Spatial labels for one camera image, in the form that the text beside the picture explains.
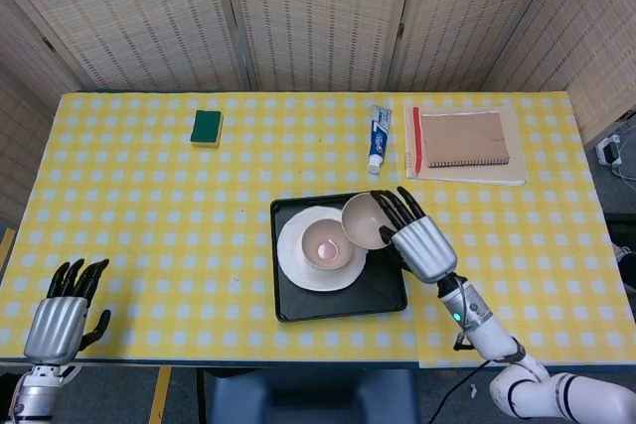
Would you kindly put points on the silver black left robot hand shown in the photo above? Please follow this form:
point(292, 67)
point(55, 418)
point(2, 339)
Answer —
point(54, 329)

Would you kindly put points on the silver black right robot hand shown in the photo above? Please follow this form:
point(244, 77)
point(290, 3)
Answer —
point(422, 250)

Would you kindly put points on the beige bowl with pink residue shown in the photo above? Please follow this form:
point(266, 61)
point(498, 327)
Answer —
point(325, 245)

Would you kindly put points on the white paper plate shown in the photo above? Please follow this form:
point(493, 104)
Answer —
point(293, 265)

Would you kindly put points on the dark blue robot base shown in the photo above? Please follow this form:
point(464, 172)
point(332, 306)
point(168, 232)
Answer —
point(308, 399)

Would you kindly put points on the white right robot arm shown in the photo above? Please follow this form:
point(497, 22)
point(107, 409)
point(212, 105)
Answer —
point(487, 329)

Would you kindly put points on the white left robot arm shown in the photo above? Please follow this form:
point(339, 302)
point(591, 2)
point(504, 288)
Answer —
point(35, 394)

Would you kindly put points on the black square plastic tray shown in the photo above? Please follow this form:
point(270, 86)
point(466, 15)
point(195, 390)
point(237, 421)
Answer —
point(377, 295)

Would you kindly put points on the red pen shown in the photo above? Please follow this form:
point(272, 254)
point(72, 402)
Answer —
point(417, 138)

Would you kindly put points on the brown spiral notebook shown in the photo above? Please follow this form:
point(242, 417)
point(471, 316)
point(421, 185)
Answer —
point(464, 138)

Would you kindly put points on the white blue toothpaste tube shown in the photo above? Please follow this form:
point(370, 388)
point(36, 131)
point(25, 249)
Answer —
point(379, 138)

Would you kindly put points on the large beige spiral pad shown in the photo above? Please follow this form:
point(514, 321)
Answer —
point(517, 166)

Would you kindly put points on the yellow white checkered tablecloth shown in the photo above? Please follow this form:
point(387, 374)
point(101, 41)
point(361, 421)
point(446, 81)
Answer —
point(149, 225)

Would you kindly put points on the small white paper scrap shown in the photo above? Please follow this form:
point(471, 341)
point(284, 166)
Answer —
point(473, 390)

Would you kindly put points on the white power adapter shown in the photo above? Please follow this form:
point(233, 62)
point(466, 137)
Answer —
point(608, 151)

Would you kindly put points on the green and yellow sponge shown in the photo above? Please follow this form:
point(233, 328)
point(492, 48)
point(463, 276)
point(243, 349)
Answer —
point(207, 127)

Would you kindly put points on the woven folding screen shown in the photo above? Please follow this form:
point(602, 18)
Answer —
point(318, 17)

